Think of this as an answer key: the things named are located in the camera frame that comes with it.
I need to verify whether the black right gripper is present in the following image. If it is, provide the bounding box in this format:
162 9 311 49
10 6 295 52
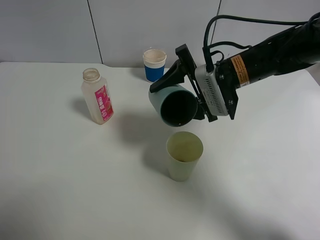
149 44 250 123

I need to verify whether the teal plastic cup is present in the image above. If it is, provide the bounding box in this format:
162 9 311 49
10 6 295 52
148 84 198 127

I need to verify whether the clear bottle with pink label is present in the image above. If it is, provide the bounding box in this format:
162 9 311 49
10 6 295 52
81 68 114 125

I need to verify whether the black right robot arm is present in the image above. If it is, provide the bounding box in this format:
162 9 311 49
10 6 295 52
148 13 320 127

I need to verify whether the white cup with blue sleeve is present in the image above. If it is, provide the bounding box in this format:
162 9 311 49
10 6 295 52
142 48 167 83

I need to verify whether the pale yellow-green plastic cup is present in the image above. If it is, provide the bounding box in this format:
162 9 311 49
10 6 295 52
166 131 204 182

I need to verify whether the black right camera cable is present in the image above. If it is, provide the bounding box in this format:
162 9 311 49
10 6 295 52
201 11 320 74

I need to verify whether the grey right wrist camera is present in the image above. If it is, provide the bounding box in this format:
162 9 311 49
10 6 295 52
194 64 229 116

